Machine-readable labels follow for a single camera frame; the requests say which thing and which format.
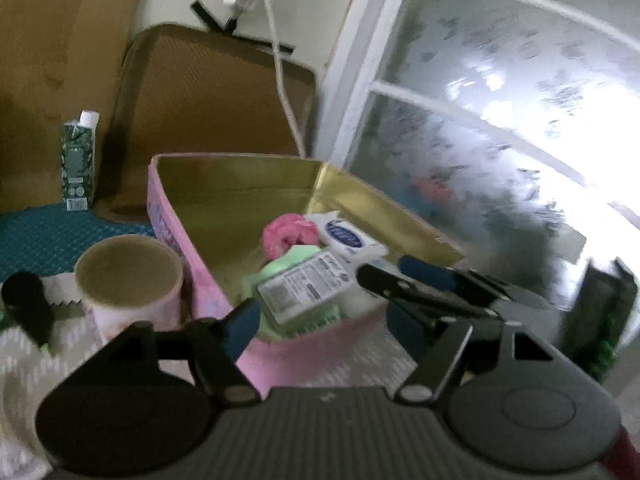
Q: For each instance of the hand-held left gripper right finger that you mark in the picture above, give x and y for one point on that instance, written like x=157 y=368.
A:
x=405 y=325

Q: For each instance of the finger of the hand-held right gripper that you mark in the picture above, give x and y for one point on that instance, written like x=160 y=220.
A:
x=390 y=282
x=425 y=270

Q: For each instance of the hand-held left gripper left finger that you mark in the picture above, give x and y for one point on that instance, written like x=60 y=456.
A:
x=240 y=325

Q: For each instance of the white tissue pack blue print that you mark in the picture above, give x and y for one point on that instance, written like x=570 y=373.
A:
x=345 y=237

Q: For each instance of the green tissue pack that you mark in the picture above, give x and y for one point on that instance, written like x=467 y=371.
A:
x=295 y=290

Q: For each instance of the pink tin box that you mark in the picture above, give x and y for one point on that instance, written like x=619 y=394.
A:
x=320 y=355

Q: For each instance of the pink knitted cloth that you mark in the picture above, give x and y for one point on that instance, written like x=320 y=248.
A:
x=285 y=235

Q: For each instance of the nut can red label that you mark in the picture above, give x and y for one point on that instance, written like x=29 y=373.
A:
x=125 y=315

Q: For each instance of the dark red cloth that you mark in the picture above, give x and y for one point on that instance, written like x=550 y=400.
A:
x=627 y=460

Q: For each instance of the frosted window glass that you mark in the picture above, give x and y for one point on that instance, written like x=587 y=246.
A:
x=475 y=135

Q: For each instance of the teal textured mat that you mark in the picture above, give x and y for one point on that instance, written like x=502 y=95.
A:
x=50 y=240

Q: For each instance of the brown woven tray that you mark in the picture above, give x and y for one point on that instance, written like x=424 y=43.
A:
x=200 y=110

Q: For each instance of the beige patterned tablecloth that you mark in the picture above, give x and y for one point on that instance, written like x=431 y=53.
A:
x=15 y=375

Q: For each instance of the green drink carton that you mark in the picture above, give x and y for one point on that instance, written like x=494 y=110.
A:
x=77 y=160

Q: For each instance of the black tape strip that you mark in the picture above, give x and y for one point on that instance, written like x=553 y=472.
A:
x=210 y=16
x=270 y=46

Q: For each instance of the wood-pattern board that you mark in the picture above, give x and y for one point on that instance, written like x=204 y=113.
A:
x=50 y=60

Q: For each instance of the white window frame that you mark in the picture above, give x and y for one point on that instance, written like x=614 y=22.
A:
x=360 y=60

